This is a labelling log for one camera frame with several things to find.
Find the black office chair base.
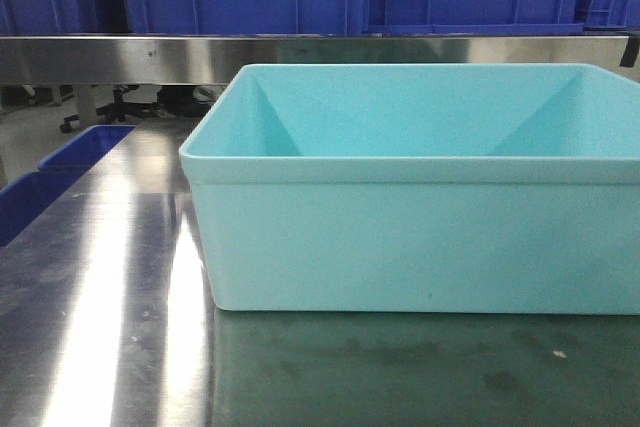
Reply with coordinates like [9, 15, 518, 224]
[59, 84, 160, 134]

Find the stainless steel shelf frame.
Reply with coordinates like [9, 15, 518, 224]
[1, 31, 639, 85]

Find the black tape strip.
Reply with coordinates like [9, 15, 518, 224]
[619, 31, 640, 68]

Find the blue floor crate near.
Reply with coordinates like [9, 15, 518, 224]
[1, 171, 82, 247]

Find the light teal plastic bin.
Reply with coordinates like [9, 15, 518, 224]
[179, 63, 639, 315]

